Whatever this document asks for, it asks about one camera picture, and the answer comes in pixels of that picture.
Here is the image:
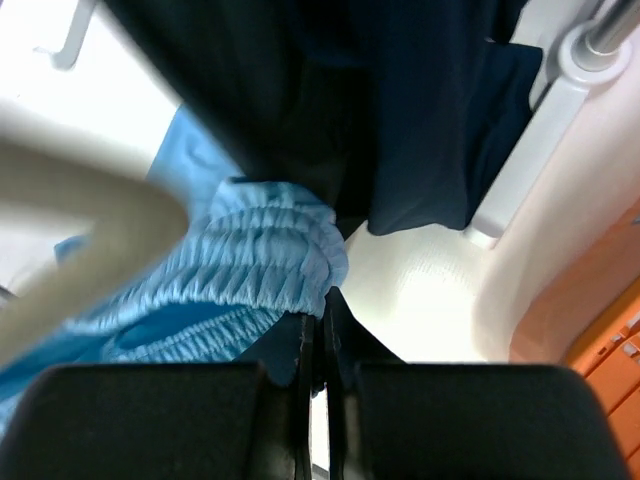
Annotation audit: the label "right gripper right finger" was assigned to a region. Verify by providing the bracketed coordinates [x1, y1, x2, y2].
[322, 289, 630, 479]

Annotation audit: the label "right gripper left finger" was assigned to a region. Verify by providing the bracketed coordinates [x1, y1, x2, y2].
[1, 315, 315, 479]

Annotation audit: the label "light blue shorts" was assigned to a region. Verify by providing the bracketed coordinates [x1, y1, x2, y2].
[1, 107, 348, 425]

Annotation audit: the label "grey hanger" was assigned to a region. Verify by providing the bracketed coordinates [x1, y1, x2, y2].
[0, 134, 191, 366]

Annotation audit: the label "navy blue shorts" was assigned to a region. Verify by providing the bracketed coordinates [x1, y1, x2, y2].
[299, 0, 544, 236]

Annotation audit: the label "black shorts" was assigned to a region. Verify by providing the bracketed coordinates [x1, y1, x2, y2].
[108, 1, 375, 228]

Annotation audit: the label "orange plastic basket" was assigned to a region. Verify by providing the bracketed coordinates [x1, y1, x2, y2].
[509, 205, 639, 478]

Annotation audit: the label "silver clothes rack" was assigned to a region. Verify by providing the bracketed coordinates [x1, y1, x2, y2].
[32, 0, 640, 251]

